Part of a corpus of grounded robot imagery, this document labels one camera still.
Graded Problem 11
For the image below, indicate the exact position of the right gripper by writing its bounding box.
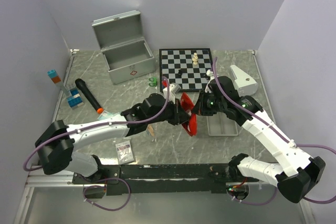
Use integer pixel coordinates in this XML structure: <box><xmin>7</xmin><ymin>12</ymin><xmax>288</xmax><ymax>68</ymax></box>
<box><xmin>192</xmin><ymin>88</ymin><xmax>227</xmax><ymax>116</ymax></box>

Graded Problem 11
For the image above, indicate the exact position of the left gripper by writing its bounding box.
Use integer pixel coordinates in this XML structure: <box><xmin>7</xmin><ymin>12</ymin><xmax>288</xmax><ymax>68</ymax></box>
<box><xmin>148</xmin><ymin>98</ymin><xmax>192</xmax><ymax>126</ymax></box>

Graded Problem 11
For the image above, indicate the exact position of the red first aid kit pouch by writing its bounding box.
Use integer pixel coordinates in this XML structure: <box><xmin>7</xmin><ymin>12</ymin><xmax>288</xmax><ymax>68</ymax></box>
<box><xmin>180</xmin><ymin>92</ymin><xmax>197</xmax><ymax>136</ymax></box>

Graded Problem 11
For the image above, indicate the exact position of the metal first aid case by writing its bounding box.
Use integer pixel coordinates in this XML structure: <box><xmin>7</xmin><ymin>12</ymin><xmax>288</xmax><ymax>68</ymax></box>
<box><xmin>91</xmin><ymin>10</ymin><xmax>156</xmax><ymax>84</ymax></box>

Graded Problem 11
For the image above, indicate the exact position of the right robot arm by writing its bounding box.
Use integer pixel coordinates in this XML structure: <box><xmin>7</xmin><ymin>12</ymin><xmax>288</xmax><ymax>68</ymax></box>
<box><xmin>192</xmin><ymin>76</ymin><xmax>326</xmax><ymax>203</ymax></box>

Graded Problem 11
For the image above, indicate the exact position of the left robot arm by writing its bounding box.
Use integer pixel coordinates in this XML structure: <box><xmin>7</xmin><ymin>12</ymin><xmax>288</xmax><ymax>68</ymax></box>
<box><xmin>35</xmin><ymin>93</ymin><xmax>190</xmax><ymax>183</ymax></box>

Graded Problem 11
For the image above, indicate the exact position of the grey plastic tray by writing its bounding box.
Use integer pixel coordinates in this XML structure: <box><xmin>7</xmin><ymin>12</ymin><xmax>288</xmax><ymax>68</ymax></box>
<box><xmin>207</xmin><ymin>113</ymin><xmax>238</xmax><ymax>136</ymax></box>

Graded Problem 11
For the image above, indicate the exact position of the bag of cotton swabs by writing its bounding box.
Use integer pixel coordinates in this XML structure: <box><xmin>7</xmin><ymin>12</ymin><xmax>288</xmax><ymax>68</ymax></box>
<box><xmin>146</xmin><ymin>125</ymin><xmax>156</xmax><ymax>142</ymax></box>

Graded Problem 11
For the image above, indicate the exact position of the white plastic wedge housing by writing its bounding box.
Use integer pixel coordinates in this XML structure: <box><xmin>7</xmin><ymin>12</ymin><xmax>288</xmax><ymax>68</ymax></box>
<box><xmin>230</xmin><ymin>65</ymin><xmax>258</xmax><ymax>97</ymax></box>

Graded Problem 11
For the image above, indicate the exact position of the green plastic clip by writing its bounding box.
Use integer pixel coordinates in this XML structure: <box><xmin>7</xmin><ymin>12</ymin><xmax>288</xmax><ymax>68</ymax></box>
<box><xmin>149</xmin><ymin>77</ymin><xmax>157</xmax><ymax>87</ymax></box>

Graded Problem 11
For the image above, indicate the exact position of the black grey chessboard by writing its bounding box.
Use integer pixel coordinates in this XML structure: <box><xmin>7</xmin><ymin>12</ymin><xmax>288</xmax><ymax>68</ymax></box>
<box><xmin>159</xmin><ymin>48</ymin><xmax>213</xmax><ymax>92</ymax></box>

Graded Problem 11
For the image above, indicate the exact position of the white gauze pad packet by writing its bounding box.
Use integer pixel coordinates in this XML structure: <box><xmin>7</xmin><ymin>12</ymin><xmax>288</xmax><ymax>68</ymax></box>
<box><xmin>116</xmin><ymin>140</ymin><xmax>135</xmax><ymax>165</ymax></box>

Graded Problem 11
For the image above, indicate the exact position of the teal striped wipe packet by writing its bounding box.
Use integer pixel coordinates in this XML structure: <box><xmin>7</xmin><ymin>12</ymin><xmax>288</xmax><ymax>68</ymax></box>
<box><xmin>97</xmin><ymin>111</ymin><xmax>118</xmax><ymax>120</ymax></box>

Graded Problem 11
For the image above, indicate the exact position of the toy brick tower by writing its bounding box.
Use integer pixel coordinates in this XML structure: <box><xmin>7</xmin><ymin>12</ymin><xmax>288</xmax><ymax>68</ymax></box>
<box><xmin>47</xmin><ymin>69</ymin><xmax>83</xmax><ymax>109</ymax></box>

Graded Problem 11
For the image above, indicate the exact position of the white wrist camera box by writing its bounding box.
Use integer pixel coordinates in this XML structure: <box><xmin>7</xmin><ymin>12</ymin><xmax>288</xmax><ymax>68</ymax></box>
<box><xmin>163</xmin><ymin>83</ymin><xmax>181</xmax><ymax>104</ymax></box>

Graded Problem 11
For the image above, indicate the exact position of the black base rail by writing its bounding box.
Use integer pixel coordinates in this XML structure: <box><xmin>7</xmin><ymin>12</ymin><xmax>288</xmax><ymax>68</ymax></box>
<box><xmin>72</xmin><ymin>163</ymin><xmax>245</xmax><ymax>196</ymax></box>

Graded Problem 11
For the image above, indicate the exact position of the black microphone orange ring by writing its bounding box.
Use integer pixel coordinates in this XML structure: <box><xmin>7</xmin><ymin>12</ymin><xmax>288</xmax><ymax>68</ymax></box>
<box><xmin>75</xmin><ymin>78</ymin><xmax>104</xmax><ymax>114</ymax></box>

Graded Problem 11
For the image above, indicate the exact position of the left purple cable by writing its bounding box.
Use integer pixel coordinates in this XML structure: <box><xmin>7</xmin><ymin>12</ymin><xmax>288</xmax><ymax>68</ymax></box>
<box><xmin>23</xmin><ymin>76</ymin><xmax>170</xmax><ymax>211</ymax></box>

